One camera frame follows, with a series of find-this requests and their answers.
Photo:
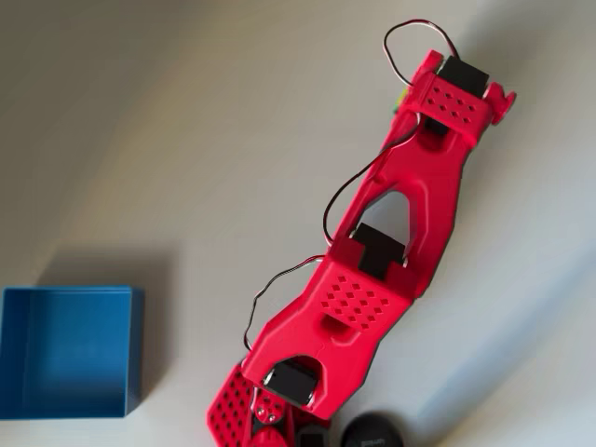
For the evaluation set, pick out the green lego brick stack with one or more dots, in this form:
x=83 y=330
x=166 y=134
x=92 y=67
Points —
x=399 y=100

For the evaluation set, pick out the red robot arm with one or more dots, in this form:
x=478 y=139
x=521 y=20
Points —
x=419 y=209

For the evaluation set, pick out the blue plastic box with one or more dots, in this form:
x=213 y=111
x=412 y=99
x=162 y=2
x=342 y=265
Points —
x=65 y=349

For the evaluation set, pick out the black gooseneck stand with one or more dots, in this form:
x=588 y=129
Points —
x=372 y=430

